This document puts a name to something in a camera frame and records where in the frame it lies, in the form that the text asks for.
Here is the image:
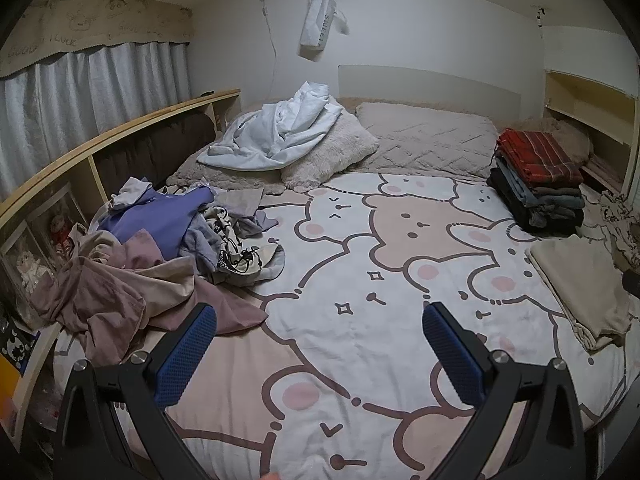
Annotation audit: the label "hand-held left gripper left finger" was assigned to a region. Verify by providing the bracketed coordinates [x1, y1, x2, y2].
[52, 303, 218, 480]

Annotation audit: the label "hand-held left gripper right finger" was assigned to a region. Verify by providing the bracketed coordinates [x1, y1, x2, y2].
[421, 302, 588, 480]

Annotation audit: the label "mauve garment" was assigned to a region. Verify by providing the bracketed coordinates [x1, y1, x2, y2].
[35, 228, 269, 356]

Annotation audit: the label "stack of folded dark clothes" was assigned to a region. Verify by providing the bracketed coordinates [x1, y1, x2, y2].
[487, 167, 585, 236]

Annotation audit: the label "beige crumpled garment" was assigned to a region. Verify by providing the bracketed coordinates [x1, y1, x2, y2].
[67, 222, 211, 321]

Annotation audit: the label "printed bear blanket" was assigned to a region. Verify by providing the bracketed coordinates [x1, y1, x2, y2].
[52, 170, 631, 480]

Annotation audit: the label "grey crumpled garment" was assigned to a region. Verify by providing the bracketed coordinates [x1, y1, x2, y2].
[177, 225, 226, 276]

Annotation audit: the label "purple hoodie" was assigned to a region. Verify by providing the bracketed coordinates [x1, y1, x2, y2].
[97, 185, 218, 261]

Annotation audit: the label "folded beige garment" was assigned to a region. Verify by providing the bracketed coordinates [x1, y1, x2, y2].
[525, 234, 632, 353]

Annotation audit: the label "grey cloth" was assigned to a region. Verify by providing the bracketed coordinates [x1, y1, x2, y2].
[212, 187, 277, 237]

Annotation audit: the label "black and white patterned box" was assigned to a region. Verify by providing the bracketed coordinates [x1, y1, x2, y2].
[0, 315, 41, 376]

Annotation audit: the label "small white garment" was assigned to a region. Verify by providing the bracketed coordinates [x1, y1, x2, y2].
[109, 176, 153, 211]

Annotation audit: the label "red figurine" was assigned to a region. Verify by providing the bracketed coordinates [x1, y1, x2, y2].
[47, 215, 76, 256]

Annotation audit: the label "fluffy beige throw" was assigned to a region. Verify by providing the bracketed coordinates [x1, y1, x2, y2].
[165, 152, 286, 196]

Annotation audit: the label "white plush toy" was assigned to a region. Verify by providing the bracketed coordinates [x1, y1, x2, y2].
[15, 252, 53, 293]

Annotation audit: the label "blue folded jeans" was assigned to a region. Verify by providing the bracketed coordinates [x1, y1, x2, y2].
[492, 160, 538, 206]

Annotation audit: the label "grey folded garment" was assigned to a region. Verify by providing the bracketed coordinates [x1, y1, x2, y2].
[520, 180, 586, 213]

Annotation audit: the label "black and white patterned cloth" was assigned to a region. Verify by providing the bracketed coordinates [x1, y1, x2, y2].
[597, 190, 640, 271]

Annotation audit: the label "quilted beige pillow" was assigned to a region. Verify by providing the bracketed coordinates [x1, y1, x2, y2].
[355, 102, 501, 178]

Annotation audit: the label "red striped folded garment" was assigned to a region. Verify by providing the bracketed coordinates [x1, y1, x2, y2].
[495, 129, 583, 183]

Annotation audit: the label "fluffy beige pillow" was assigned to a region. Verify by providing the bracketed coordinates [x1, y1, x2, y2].
[280, 110, 381, 193]

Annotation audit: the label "wooden bedside shelf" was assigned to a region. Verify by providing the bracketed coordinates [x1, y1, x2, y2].
[0, 89, 242, 451]

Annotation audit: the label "white crumpled garment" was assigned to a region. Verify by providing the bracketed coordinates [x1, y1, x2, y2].
[196, 81, 346, 172]

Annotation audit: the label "white headboard panel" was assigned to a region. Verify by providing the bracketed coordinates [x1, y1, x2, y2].
[338, 64, 523, 111]

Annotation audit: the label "white curtain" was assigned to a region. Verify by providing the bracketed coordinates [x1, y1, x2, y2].
[0, 40, 193, 201]

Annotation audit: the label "cream shelf unit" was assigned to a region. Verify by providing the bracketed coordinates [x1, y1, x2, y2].
[542, 25, 640, 196]

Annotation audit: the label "beige printed valance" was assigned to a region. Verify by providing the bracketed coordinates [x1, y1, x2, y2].
[0, 0, 196, 80]

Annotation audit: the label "white hanging bag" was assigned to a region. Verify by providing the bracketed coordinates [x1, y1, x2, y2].
[298, 0, 351, 61]

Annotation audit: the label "white wall cable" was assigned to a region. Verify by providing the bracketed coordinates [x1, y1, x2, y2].
[257, 0, 281, 106]

